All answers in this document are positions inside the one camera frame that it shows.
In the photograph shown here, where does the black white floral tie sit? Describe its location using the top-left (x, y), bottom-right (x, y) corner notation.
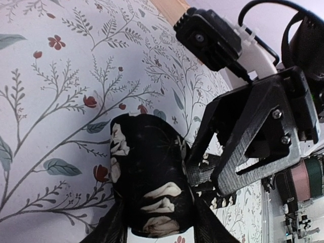
top-left (109, 113), bottom-right (237, 240)

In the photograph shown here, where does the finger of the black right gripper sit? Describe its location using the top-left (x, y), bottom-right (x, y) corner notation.
top-left (186, 86), bottom-right (253, 187)

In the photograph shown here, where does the wooden divided box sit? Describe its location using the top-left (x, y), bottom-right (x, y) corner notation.
top-left (151, 0), bottom-right (190, 26)

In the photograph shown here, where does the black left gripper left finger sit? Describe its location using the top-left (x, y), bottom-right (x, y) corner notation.
top-left (80, 200), bottom-right (128, 243)

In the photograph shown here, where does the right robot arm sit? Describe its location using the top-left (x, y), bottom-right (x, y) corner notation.
top-left (174, 1), bottom-right (323, 195)

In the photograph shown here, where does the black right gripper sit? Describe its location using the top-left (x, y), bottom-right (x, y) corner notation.
top-left (214, 67), bottom-right (319, 195)

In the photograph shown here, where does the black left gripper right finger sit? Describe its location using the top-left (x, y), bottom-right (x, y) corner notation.
top-left (193, 197), bottom-right (239, 243)

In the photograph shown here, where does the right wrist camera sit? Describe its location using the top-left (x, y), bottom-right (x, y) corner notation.
top-left (173, 7), bottom-right (280, 83)

